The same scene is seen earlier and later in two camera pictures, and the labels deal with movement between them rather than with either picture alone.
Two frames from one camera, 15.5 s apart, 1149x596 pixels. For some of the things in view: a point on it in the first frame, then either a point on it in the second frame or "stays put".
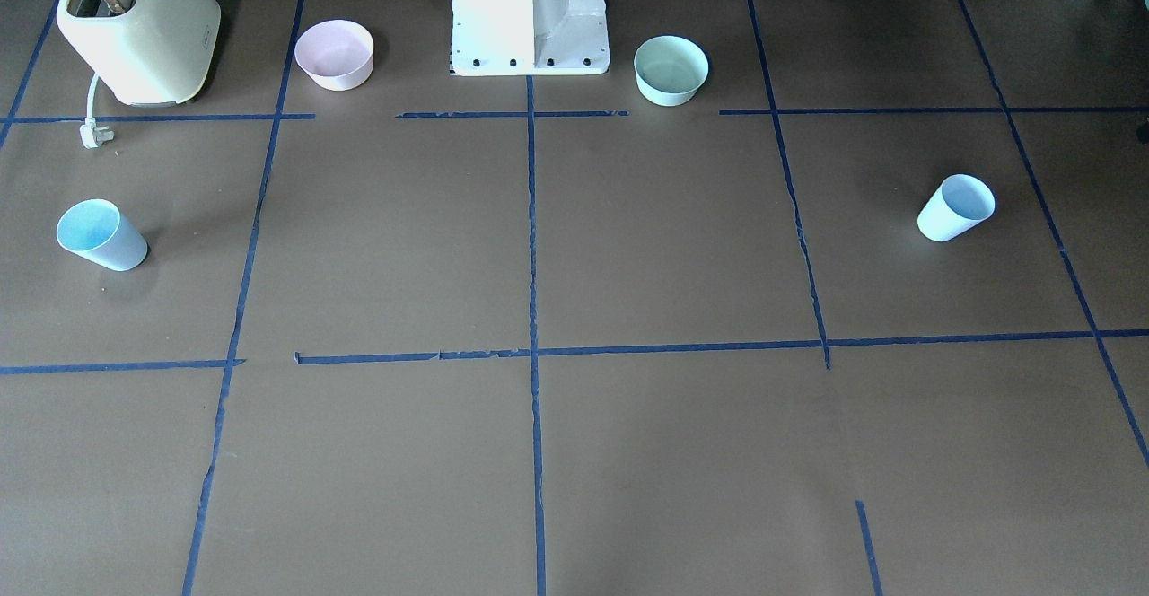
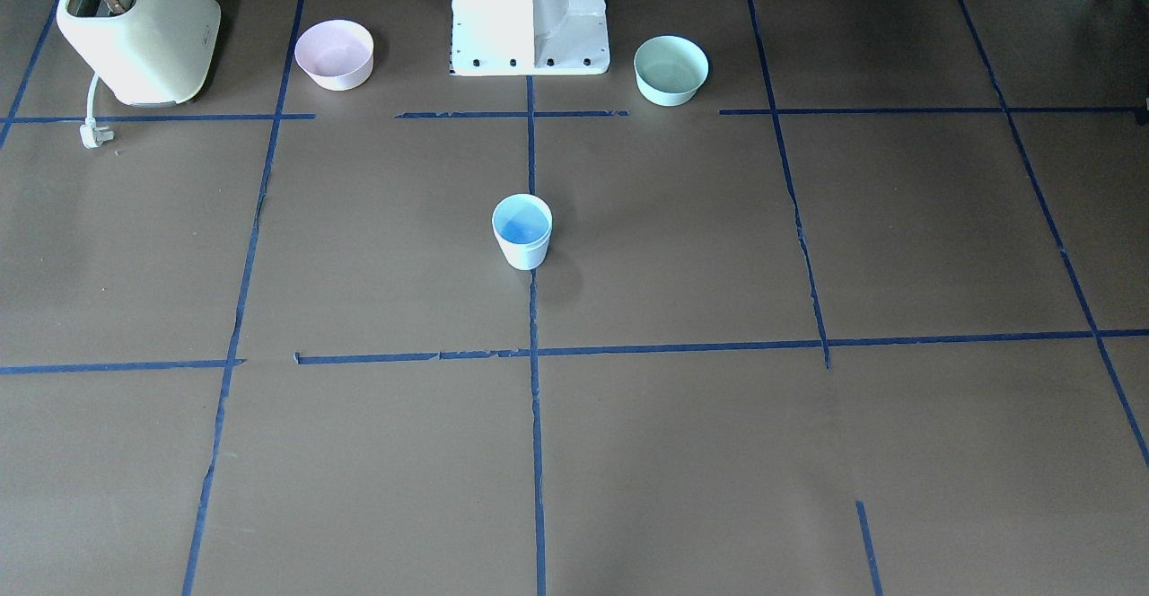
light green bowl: x=669 y=69 stays put
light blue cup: x=99 y=231 → x=522 y=225
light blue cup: x=961 y=203 → x=522 y=224
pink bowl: x=337 y=55 stays put
